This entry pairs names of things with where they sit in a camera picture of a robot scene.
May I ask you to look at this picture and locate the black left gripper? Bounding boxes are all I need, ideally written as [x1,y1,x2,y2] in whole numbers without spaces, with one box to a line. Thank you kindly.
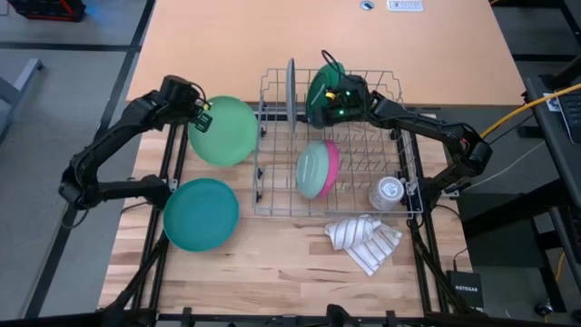
[158,74,213,134]

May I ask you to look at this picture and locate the light wooden desk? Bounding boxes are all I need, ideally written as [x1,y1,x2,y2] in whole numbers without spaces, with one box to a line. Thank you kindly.
[126,0,527,108]

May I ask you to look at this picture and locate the pale sage green plate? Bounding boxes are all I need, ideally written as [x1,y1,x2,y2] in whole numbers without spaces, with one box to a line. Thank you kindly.
[295,140,331,200]

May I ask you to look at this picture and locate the white power strip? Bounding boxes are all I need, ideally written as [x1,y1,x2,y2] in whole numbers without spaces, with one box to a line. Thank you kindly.
[386,0,425,13]

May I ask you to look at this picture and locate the black metal rig frame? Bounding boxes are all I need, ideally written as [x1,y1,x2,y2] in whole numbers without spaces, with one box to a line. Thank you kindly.
[0,104,581,327]

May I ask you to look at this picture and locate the dark green plate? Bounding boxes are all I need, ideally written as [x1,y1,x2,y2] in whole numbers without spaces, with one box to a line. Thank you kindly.
[304,61,349,128]

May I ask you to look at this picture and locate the black keyboard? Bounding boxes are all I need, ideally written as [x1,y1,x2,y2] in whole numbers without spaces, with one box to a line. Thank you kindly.
[556,88,581,146]

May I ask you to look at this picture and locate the white cable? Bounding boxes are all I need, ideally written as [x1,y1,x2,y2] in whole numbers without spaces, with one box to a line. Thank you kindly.
[462,140,546,192]

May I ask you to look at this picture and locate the grey plate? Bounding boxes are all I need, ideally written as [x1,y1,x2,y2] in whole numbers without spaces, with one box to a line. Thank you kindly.
[285,57,298,134]

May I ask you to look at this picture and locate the black Netgear switch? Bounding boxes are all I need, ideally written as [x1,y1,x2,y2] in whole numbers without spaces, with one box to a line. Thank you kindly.
[447,270,485,311]

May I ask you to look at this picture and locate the grey wire dish rack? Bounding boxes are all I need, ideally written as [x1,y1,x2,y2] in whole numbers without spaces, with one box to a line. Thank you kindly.
[251,67,426,219]

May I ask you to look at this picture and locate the light green plate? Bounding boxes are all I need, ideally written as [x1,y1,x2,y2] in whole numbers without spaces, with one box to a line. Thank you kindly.
[187,94,259,168]

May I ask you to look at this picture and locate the pink plate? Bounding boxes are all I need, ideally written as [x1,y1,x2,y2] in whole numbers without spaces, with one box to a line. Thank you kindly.
[315,139,340,200]

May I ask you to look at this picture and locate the white striped towel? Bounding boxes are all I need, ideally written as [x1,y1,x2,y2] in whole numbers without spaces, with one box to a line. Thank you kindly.
[324,213,404,277]

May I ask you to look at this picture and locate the red and black crate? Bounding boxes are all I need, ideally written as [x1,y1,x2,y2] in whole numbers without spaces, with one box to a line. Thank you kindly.
[6,0,87,23]

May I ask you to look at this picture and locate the yellow cable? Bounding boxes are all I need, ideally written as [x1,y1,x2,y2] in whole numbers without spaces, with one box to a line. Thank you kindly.
[479,83,581,138]

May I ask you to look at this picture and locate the teal plate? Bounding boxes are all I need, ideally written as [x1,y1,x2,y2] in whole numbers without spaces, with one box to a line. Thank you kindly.
[162,177,241,253]

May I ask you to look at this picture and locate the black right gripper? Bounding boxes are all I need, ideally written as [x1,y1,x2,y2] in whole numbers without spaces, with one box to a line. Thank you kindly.
[310,74,374,129]

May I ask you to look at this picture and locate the grey bench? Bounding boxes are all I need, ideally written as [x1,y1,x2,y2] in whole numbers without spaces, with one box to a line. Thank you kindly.
[0,57,45,137]

